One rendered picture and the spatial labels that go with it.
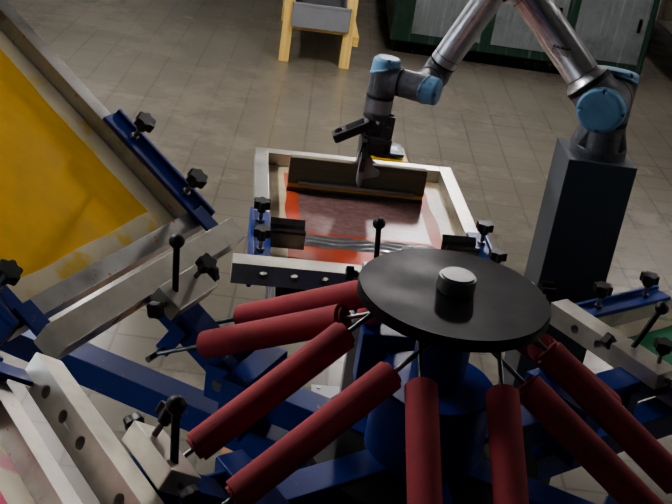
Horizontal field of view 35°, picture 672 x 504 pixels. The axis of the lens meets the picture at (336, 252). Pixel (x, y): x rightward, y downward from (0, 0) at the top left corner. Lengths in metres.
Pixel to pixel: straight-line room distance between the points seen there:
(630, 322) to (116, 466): 1.45
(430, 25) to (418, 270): 6.64
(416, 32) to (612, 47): 1.52
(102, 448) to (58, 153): 0.85
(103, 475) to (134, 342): 2.51
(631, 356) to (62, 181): 1.17
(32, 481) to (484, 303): 0.72
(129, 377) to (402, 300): 0.67
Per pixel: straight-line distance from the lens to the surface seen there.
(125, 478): 1.45
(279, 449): 1.54
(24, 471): 1.50
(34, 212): 2.05
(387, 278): 1.68
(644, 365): 2.14
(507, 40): 8.40
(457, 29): 2.85
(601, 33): 8.51
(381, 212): 2.87
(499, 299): 1.69
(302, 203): 2.85
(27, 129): 2.20
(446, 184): 3.04
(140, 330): 4.05
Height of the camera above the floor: 2.07
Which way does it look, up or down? 25 degrees down
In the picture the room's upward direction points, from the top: 9 degrees clockwise
